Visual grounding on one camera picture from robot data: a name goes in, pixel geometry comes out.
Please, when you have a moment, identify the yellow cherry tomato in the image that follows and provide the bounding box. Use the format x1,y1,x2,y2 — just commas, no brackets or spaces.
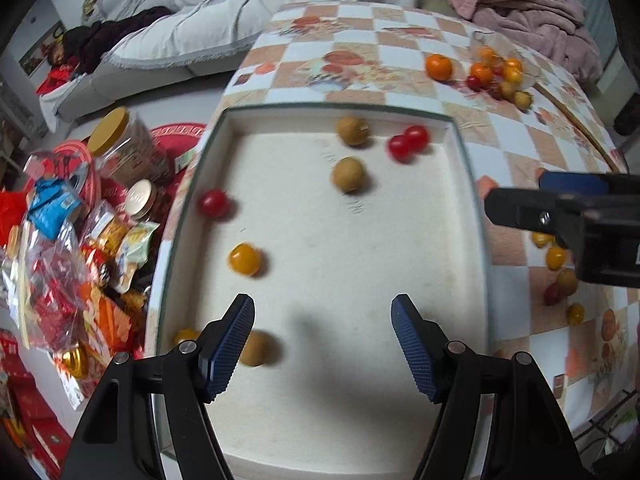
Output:
172,328,201,346
566,302,586,326
530,232,554,248
228,243,262,276

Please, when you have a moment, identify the brown longan fruit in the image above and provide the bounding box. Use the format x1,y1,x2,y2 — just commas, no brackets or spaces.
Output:
512,91,533,112
331,157,367,194
500,80,515,102

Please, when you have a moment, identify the brown longan in tray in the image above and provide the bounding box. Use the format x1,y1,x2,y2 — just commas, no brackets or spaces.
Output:
336,115,370,146
240,330,277,367

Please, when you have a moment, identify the orange cherry tomato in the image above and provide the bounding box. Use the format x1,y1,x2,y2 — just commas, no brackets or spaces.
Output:
544,245,570,272

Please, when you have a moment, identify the brown longan on table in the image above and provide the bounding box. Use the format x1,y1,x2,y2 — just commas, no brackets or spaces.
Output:
555,268,579,297

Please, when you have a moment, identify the red cherry tomato on table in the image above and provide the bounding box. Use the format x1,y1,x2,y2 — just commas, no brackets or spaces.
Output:
544,283,564,306

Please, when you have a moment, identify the long wooden stick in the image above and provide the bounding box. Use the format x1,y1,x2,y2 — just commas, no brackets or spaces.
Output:
534,82,620,172

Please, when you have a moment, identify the yellow cherry tomato in tray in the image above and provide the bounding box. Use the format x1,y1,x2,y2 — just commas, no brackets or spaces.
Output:
228,243,262,276

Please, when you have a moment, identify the red cherry tomato in tray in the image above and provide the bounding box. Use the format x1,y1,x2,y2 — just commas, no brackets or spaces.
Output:
198,188,231,219
386,134,413,164
404,125,431,153

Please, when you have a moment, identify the large orange mandarin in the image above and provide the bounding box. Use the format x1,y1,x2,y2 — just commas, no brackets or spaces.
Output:
469,62,494,87

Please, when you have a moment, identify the white shallow tray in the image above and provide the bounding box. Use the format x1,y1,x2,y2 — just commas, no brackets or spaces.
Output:
148,103,489,479

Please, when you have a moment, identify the pile of red snack bags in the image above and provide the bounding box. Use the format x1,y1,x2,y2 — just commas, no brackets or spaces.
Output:
1,141,160,408

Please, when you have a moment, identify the small orange mandarin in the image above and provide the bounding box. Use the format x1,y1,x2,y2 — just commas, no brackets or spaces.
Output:
425,54,454,82

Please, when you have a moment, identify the pink blanket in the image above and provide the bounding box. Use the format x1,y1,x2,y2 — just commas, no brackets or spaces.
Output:
447,0,603,81

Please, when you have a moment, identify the plastic jar with yellow lid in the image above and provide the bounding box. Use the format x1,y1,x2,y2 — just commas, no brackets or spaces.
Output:
87,106,172,188

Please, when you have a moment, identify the blue snack packet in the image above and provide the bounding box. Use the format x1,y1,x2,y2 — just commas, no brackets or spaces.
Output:
27,178,85,240

